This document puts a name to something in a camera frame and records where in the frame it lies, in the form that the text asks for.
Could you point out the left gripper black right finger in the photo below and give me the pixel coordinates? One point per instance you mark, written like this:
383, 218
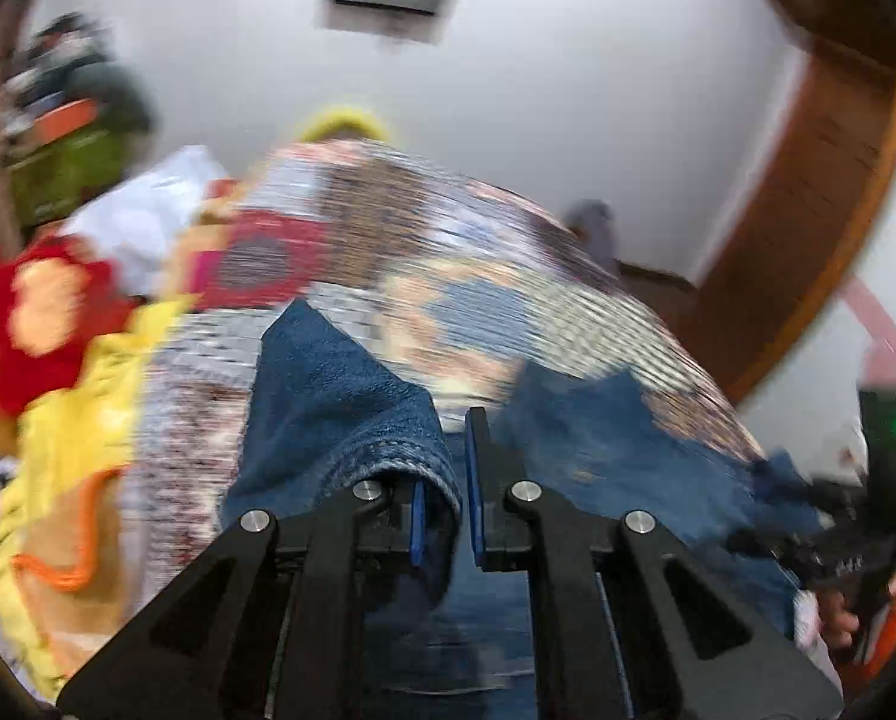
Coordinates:
626, 622

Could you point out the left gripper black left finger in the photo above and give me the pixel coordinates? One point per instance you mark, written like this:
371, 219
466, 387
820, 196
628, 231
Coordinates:
266, 622

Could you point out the blue denim jeans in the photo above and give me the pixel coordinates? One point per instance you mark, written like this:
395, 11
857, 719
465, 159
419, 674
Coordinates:
446, 640

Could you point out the pile of clothes and boxes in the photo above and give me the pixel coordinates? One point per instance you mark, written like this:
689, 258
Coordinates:
73, 120

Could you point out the person's right hand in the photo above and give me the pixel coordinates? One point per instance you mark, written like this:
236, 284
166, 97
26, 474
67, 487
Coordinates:
838, 624

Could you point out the yellow and tan fleece blanket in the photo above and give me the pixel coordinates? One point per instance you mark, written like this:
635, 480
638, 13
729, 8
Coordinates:
67, 569

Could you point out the brown wooden door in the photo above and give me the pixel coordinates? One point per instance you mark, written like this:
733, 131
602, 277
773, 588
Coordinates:
815, 203

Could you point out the red plush toy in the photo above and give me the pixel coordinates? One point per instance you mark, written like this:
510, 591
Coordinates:
55, 297

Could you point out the grey blue bag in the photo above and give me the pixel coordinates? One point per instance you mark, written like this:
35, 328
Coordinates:
592, 223

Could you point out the patchwork patterned bedspread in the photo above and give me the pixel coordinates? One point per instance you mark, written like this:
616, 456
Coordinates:
452, 283

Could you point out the white cloth on bed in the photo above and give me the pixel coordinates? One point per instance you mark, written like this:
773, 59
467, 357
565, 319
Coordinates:
135, 225

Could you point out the yellow pillow at bed head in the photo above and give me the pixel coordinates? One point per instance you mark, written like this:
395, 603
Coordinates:
337, 121

